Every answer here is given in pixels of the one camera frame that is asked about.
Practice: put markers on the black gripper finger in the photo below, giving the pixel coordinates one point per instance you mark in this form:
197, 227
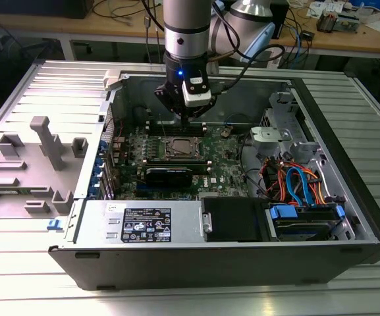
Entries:
165, 97
207, 107

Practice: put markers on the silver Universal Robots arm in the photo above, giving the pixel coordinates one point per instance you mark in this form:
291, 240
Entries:
186, 19

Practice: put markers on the RAM slot white clips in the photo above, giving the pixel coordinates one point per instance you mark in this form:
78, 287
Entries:
155, 123

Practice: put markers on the RAM slot black clips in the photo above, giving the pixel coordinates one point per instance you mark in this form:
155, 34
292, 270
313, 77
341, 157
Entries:
155, 133
155, 126

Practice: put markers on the CPU socket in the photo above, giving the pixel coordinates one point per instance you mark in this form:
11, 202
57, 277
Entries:
167, 156

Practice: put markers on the blue slot clip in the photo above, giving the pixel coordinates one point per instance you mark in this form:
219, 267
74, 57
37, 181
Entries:
99, 163
93, 193
96, 178
103, 146

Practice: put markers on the blue expansion slot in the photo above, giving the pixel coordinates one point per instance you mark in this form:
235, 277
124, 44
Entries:
142, 188

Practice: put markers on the black rear fan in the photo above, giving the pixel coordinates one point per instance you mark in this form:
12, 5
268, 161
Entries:
142, 115

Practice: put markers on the round coin battery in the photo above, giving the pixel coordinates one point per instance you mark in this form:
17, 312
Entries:
224, 133

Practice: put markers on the grey corner block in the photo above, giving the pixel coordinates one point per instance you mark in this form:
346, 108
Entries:
112, 79

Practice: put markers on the RAM stick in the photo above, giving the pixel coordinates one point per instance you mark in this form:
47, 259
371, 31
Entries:
200, 168

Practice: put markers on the green motherboard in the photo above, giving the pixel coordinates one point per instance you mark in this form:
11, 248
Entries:
229, 174

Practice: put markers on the silver perforated drive cage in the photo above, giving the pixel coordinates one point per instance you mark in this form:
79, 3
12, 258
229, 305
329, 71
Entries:
285, 102

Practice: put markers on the black graphics card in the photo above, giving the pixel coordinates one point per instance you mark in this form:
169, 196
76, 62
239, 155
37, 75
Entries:
168, 179

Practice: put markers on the small black device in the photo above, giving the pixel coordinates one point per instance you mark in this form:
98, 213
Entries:
309, 36

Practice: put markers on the hard disk blue carrier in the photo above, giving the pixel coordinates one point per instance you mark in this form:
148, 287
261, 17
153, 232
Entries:
283, 212

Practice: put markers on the black computer box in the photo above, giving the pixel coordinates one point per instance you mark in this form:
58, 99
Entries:
44, 8

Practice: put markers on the silver power supply unit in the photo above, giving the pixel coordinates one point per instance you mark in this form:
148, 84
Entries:
94, 224

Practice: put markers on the wooden desk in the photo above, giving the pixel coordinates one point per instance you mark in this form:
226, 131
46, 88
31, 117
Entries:
341, 44

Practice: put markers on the metal finned cooler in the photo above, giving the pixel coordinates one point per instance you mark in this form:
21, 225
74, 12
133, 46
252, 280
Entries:
328, 21

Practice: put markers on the white cards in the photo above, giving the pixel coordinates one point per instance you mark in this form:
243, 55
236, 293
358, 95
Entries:
318, 8

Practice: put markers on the grey parts rack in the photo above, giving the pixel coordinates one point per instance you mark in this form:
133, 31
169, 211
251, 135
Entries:
28, 177

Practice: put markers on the open black PC case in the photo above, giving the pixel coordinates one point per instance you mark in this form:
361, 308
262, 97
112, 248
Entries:
209, 266

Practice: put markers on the small electronics board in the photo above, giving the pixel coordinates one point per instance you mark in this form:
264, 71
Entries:
349, 23

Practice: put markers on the blue plastic clip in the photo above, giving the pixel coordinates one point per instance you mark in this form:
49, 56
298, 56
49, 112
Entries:
54, 225

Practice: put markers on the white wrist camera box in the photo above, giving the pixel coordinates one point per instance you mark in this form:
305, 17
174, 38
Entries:
196, 97

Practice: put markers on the silver disk bay bracket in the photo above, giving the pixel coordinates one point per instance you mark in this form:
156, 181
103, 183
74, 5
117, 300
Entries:
260, 146

